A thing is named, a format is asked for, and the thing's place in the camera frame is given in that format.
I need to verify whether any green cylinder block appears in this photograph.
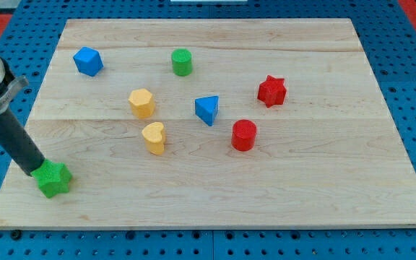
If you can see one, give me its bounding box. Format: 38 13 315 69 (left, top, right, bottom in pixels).
171 48 193 77

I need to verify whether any red star block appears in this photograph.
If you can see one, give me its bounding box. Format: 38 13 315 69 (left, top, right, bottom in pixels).
257 75 287 108

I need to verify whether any yellow hexagon block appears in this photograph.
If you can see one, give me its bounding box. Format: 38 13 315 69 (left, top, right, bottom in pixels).
128 88 155 119

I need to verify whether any blue cube block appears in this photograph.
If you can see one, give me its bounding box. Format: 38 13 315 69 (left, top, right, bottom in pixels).
73 46 103 77

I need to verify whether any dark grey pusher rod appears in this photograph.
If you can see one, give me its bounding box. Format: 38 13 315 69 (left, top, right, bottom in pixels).
0 108 45 176

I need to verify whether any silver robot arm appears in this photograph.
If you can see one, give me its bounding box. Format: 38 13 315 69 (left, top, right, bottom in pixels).
0 58 45 176

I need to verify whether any blue triangle block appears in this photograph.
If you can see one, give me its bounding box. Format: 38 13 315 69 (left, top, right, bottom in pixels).
194 95 219 126

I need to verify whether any green star block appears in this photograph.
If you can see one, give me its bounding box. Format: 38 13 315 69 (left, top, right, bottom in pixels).
31 159 72 198

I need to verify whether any yellow heart block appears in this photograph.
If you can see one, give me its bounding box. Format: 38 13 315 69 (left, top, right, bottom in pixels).
142 122 166 155

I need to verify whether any wooden board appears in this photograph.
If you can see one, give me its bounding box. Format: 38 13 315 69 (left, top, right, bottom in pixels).
0 18 416 230

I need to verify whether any red cylinder block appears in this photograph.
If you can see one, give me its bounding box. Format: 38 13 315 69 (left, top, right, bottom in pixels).
231 119 257 152

